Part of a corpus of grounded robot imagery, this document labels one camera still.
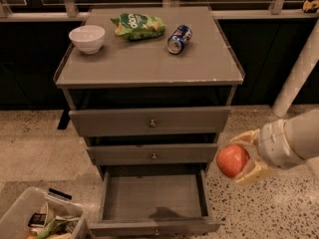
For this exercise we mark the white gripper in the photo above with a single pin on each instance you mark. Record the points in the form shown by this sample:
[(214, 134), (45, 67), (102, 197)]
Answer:
[(273, 142)]

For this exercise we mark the red apple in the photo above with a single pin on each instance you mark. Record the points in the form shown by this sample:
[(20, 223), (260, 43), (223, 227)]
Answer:
[(232, 159)]

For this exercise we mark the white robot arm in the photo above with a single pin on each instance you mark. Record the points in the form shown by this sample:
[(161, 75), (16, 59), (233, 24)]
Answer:
[(302, 131)]

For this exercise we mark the grey top drawer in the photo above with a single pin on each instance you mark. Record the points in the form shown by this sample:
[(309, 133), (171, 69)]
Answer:
[(149, 121)]

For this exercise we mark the grey drawer cabinet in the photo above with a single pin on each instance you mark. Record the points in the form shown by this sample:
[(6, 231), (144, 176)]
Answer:
[(145, 75)]

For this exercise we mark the grey open bottom drawer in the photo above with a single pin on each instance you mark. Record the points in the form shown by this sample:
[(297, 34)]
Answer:
[(155, 200)]

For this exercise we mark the grey middle drawer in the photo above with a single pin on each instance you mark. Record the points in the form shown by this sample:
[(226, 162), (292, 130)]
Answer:
[(152, 154)]

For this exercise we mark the blue soda can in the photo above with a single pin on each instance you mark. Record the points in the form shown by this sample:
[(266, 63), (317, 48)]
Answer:
[(179, 39)]

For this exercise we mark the yellow object on ledge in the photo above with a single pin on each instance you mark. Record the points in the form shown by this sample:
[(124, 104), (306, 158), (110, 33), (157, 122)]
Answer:
[(310, 6)]

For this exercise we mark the green chip bag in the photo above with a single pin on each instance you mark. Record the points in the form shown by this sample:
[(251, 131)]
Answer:
[(134, 27)]

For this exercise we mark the white ceramic bowl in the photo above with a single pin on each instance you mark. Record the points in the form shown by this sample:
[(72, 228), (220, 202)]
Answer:
[(88, 39)]

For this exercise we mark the green snack packet in bin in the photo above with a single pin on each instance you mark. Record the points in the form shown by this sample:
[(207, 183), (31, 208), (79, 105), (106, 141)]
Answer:
[(61, 227)]

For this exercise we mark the clear plastic storage bin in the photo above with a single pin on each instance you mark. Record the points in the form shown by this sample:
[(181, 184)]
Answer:
[(14, 222)]

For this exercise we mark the black packet in bin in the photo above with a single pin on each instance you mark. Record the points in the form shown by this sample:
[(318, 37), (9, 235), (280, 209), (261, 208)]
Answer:
[(37, 220)]

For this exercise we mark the metal railing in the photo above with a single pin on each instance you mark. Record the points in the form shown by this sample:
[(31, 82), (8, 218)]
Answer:
[(149, 4)]

